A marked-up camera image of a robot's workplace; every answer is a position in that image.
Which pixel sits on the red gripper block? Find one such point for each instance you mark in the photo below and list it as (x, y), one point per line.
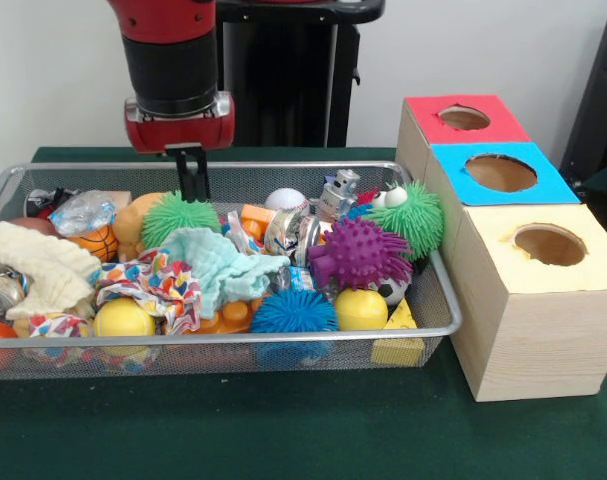
(183, 132)

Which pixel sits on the plain green spiky ball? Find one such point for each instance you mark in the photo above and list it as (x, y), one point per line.
(183, 222)

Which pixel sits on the tan plush bear toy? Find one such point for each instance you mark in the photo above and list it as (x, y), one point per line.
(128, 227)

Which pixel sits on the green spiky ball with eyes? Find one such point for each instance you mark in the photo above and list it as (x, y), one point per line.
(410, 217)

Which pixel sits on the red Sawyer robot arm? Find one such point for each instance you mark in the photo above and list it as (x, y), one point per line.
(168, 50)

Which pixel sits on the shallow clear mesh bin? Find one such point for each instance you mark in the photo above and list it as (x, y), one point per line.
(233, 357)

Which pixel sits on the wooden box with three holes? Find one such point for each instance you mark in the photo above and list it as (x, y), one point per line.
(533, 340)

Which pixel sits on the light blue cloth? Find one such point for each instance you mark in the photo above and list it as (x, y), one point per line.
(220, 270)

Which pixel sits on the crushed silver drink can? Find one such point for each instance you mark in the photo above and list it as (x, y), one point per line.
(290, 232)

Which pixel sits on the colourful patterned cloth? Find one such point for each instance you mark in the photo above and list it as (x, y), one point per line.
(150, 285)

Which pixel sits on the silver toy robot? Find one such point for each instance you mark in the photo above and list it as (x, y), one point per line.
(339, 195)

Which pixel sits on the yellow ball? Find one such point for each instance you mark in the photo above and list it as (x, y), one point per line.
(124, 320)

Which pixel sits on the blue spiky ball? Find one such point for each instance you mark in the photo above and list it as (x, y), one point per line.
(294, 311)

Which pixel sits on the cream white cloth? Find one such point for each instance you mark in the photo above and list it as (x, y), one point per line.
(38, 265)

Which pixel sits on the purple spiky toy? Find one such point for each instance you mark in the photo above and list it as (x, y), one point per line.
(360, 255)

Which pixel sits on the black chair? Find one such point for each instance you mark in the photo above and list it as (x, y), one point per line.
(598, 100)

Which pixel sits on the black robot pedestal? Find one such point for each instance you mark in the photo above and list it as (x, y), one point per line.
(293, 75)

